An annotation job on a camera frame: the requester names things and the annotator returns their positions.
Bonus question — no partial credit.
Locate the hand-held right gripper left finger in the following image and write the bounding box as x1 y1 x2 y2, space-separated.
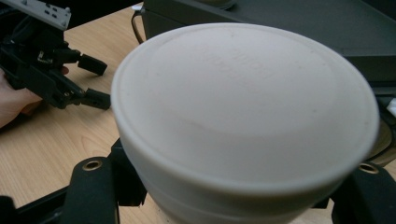
60 139 148 224

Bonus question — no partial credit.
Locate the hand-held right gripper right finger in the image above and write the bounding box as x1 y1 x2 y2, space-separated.
329 162 396 224

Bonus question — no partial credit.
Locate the white lid jar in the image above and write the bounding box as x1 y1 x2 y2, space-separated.
110 21 381 224

